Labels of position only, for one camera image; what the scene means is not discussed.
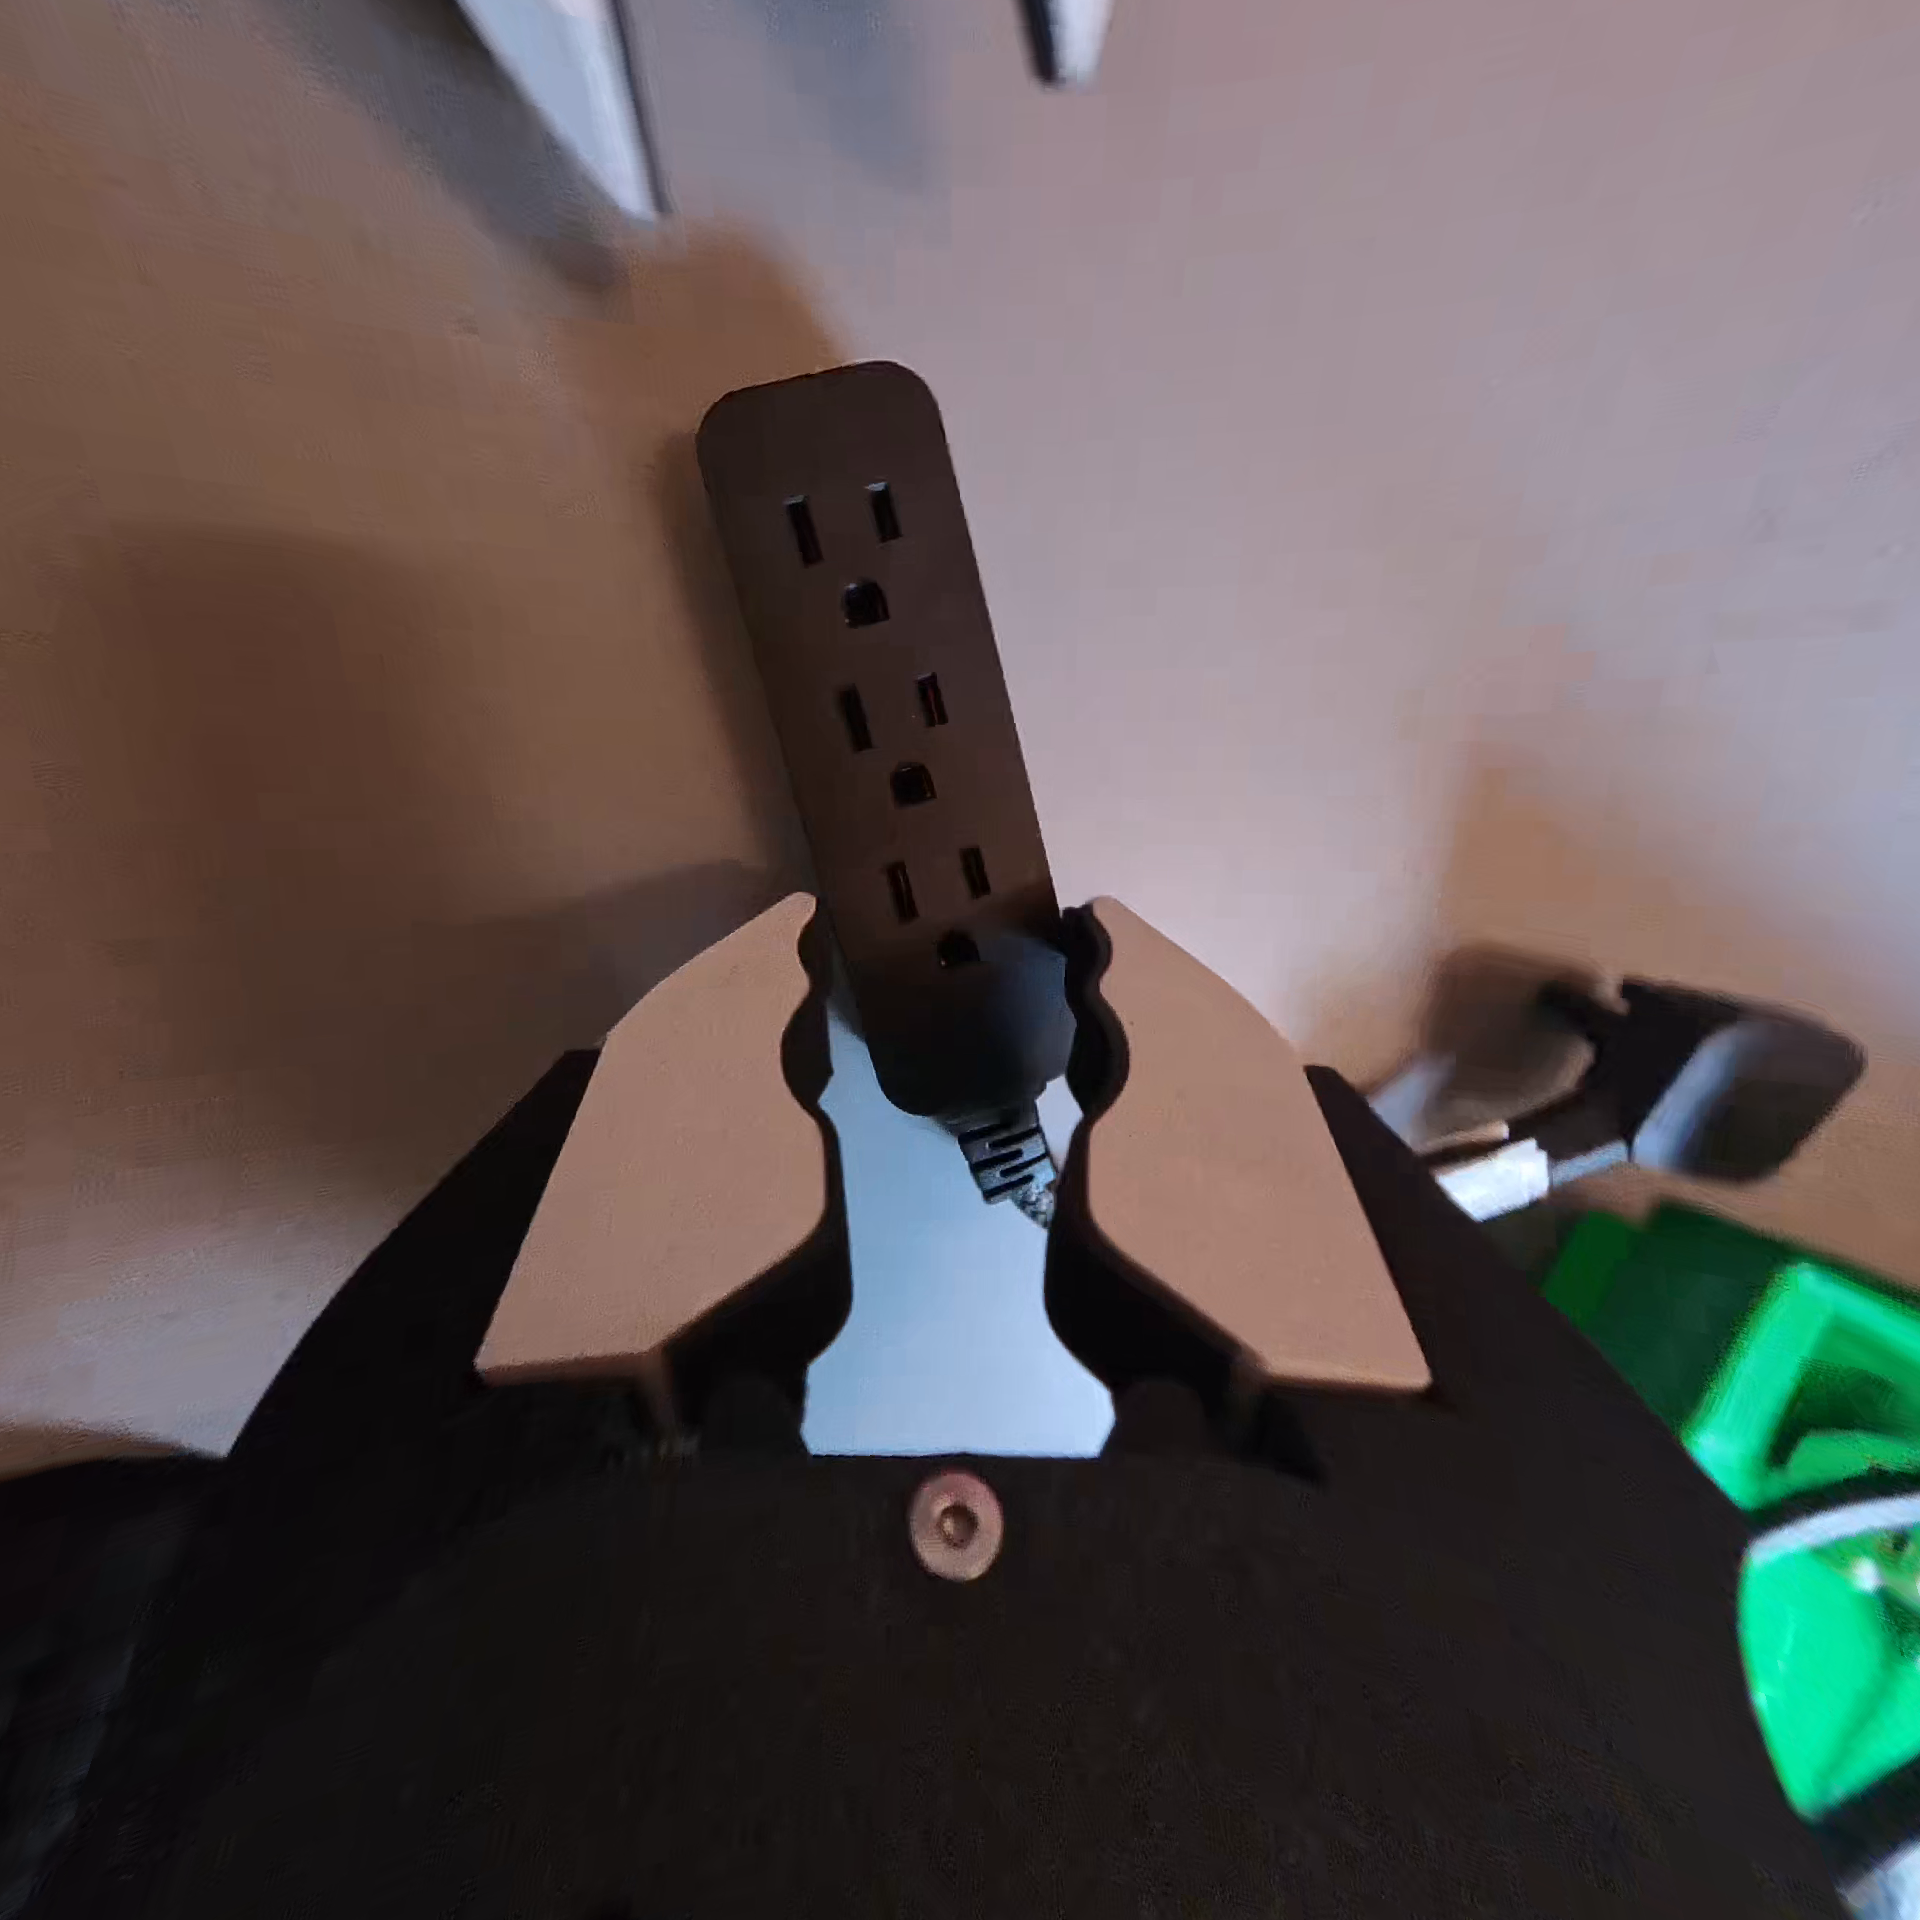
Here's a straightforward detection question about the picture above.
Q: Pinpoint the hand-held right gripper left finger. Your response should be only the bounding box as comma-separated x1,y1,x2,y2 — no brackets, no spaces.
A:
475,893,855,1434

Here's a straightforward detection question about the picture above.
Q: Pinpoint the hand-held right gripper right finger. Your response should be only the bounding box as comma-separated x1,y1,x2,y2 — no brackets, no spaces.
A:
1042,894,1439,1417

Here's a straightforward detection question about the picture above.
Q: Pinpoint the black angled plug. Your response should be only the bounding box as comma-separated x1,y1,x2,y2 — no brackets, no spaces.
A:
1538,975,1869,1192

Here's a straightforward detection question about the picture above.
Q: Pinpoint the green plastic bin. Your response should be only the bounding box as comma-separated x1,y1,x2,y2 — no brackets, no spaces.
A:
1538,1206,1920,1826

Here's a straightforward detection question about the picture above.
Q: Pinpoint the black power strip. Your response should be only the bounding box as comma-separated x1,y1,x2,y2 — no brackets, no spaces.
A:
694,359,1108,1118

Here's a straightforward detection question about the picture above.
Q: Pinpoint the silver metal piece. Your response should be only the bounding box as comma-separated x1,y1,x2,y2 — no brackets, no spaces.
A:
1026,0,1118,87
453,0,673,223

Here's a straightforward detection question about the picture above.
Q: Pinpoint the white paper cable tag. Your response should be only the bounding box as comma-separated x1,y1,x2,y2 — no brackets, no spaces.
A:
1432,1137,1552,1220

